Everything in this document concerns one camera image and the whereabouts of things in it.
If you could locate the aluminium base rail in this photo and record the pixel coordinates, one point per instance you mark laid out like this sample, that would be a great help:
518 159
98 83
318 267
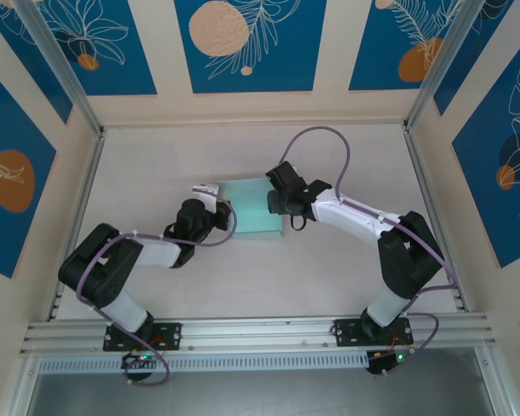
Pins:
260 333

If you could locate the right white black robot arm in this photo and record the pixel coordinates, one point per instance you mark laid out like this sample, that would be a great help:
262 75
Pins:
351 212

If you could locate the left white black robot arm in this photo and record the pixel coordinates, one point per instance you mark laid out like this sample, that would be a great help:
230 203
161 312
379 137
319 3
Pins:
95 268

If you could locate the blue floral wall panel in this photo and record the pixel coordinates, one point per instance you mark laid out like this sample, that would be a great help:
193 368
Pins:
13 173
112 52
251 43
385 43
30 65
494 173
489 43

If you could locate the small controller circuit board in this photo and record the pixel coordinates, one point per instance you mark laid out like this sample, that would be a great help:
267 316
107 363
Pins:
138 359
392 359

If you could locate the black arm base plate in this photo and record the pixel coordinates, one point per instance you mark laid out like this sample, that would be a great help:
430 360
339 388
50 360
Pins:
346 331
173 336

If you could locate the aluminium frame post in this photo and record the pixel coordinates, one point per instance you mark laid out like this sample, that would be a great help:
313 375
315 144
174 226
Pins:
437 65
60 73

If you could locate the light blue cloth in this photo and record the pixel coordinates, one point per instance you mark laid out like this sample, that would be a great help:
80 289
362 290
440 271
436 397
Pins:
251 208

